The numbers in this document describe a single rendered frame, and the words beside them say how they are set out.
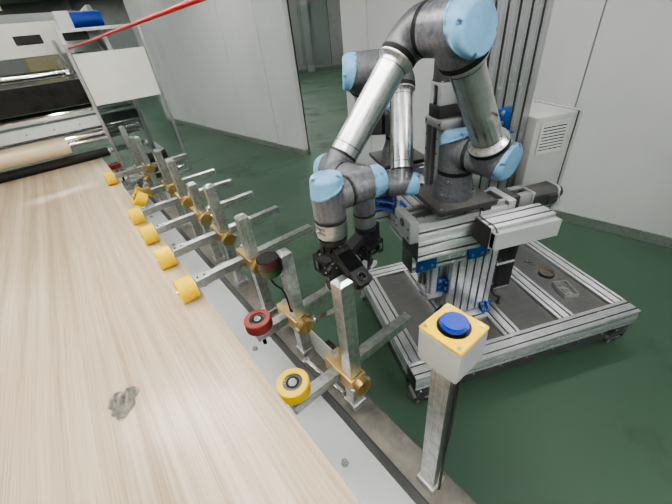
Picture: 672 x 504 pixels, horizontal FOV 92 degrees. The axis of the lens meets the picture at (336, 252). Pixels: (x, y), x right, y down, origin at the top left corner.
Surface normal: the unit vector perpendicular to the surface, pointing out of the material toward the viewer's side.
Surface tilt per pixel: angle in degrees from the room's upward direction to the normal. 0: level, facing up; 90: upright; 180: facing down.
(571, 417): 0
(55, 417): 0
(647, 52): 90
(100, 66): 90
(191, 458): 0
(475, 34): 83
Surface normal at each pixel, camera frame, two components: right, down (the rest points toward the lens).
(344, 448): -0.10, -0.82
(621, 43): -0.71, 0.46
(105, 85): 0.63, 0.39
